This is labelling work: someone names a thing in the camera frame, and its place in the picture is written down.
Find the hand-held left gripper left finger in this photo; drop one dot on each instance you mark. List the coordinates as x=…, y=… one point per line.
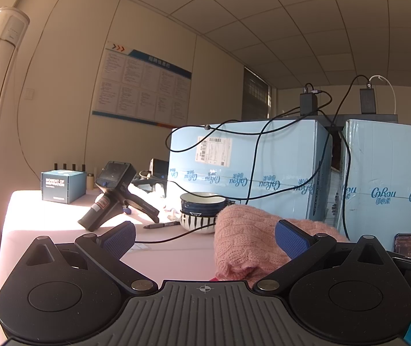
x=120, y=236

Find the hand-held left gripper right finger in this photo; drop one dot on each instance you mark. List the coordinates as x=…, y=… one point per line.
x=291, y=239

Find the black pen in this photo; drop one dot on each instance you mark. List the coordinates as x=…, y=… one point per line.
x=162, y=224

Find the pink knit sweater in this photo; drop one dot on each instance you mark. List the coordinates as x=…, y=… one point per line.
x=241, y=238

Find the black handheld device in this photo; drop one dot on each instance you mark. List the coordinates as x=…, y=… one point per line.
x=113, y=176

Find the stack of white printed packs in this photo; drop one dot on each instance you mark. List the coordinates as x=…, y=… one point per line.
x=336, y=194

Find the striped bowl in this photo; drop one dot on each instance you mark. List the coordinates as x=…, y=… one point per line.
x=194, y=223

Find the grey device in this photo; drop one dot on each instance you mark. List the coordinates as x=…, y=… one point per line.
x=159, y=171

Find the dark blue box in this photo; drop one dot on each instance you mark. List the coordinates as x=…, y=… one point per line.
x=63, y=185

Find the light blue carton with label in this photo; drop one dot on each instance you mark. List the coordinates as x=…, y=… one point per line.
x=291, y=158

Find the white bowl with blue rim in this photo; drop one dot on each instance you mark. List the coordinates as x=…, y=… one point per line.
x=201, y=202

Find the large light blue carton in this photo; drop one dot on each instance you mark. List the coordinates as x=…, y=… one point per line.
x=389, y=158

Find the black power adapter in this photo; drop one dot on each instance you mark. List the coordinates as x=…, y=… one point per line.
x=309, y=102
x=367, y=101

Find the window blind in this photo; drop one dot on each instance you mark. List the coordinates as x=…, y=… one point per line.
x=255, y=93

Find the wall poster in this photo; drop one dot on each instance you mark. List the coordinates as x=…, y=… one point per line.
x=140, y=86

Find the white wall switch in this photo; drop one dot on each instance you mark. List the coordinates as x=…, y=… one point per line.
x=29, y=94

